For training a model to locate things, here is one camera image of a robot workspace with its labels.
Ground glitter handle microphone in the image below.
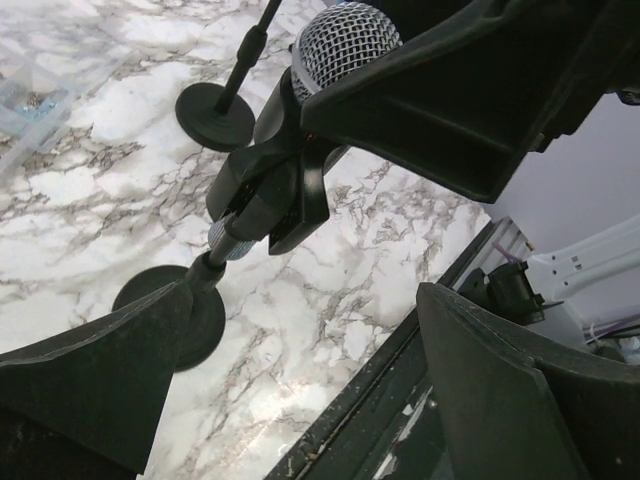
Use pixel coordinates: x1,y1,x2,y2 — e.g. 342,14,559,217
254,2,402,144

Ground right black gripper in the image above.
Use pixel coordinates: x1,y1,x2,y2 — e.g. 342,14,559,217
529,1,639,153

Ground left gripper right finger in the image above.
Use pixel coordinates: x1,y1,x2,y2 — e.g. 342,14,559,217
416,283,639,479

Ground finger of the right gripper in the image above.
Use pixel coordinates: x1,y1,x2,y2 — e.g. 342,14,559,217
302,1,590,203

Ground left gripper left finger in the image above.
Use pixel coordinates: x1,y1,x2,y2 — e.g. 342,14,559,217
1,283,192,475

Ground clear plastic screw box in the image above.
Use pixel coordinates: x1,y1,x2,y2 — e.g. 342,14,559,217
1,41,131,177

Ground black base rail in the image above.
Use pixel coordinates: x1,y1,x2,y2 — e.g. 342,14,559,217
262,219,501,480

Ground black round-base mic stand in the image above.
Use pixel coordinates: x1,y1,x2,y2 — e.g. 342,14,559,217
112,74,351,372

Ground black shock-mount mic stand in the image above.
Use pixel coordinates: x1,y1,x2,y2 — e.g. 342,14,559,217
175,0,281,152

